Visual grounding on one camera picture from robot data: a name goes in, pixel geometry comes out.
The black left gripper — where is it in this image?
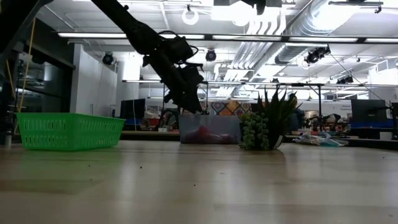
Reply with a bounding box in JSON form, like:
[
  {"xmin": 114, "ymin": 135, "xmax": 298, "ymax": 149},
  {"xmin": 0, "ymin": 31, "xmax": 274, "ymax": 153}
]
[{"xmin": 142, "ymin": 30, "xmax": 205, "ymax": 114}]

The red candy pack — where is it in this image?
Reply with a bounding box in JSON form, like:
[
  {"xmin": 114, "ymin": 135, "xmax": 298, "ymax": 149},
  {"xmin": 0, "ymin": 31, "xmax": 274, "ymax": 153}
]
[
  {"xmin": 214, "ymin": 133, "xmax": 239, "ymax": 144},
  {"xmin": 183, "ymin": 126, "xmax": 218, "ymax": 144}
]

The white blue candy bar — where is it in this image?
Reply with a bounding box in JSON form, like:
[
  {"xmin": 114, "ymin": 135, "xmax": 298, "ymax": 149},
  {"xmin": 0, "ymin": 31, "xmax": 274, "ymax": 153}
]
[{"xmin": 294, "ymin": 132, "xmax": 330, "ymax": 146}]

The green plastic basket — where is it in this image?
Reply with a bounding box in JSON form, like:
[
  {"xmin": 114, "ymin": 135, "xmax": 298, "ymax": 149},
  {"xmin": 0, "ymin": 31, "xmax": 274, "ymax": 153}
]
[{"xmin": 16, "ymin": 112, "xmax": 126, "ymax": 152}]

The teal clear wrapped candy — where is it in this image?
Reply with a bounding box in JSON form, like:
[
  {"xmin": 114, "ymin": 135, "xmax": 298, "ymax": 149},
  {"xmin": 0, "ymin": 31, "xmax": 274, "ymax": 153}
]
[{"xmin": 323, "ymin": 138, "xmax": 349, "ymax": 147}]

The grey translucent bin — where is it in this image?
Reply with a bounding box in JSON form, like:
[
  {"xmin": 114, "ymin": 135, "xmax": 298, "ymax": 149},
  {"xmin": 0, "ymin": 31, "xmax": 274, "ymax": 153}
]
[{"xmin": 178, "ymin": 114, "xmax": 243, "ymax": 144}]

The black computer monitor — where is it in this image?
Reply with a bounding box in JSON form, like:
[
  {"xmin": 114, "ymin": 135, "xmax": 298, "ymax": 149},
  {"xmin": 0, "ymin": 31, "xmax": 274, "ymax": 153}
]
[
  {"xmin": 351, "ymin": 99, "xmax": 388, "ymax": 123},
  {"xmin": 120, "ymin": 98, "xmax": 146, "ymax": 121}
]

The potted succulent plant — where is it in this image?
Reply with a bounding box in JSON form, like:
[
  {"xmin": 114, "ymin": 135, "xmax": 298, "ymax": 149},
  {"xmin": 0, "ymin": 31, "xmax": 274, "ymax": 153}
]
[{"xmin": 238, "ymin": 86, "xmax": 302, "ymax": 151}]

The person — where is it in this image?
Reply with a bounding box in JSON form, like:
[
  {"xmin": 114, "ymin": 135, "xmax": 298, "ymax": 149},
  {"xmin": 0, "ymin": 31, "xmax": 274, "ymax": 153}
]
[{"xmin": 287, "ymin": 93, "xmax": 308, "ymax": 133}]

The blue desk panel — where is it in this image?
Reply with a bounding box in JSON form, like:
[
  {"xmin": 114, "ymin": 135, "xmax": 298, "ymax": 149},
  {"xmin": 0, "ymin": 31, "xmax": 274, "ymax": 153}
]
[{"xmin": 353, "ymin": 121, "xmax": 394, "ymax": 129}]

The black background table frame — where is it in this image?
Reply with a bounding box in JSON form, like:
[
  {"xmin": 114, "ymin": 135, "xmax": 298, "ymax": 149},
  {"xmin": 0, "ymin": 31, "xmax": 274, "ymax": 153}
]
[
  {"xmin": 275, "ymin": 82, "xmax": 324, "ymax": 131},
  {"xmin": 161, "ymin": 80, "xmax": 210, "ymax": 116}
]

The colourful patterned wall hanging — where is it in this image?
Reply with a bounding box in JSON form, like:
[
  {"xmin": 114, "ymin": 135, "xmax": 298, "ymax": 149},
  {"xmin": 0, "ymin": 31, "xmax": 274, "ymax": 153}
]
[{"xmin": 198, "ymin": 101, "xmax": 259, "ymax": 116}]

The black metal table frame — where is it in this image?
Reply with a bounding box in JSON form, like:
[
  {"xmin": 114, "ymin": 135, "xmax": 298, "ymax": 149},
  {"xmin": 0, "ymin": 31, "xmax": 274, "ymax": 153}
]
[{"xmin": 119, "ymin": 129, "xmax": 398, "ymax": 151}]

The white ring lamp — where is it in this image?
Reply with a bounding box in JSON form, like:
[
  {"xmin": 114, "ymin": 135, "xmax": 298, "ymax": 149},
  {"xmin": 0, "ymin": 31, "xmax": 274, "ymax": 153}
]
[{"xmin": 182, "ymin": 7, "xmax": 200, "ymax": 26}]

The yellow cable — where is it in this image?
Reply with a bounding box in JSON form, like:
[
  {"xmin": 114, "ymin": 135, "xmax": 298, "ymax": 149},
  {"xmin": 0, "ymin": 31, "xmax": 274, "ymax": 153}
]
[{"xmin": 14, "ymin": 17, "xmax": 37, "ymax": 134}]

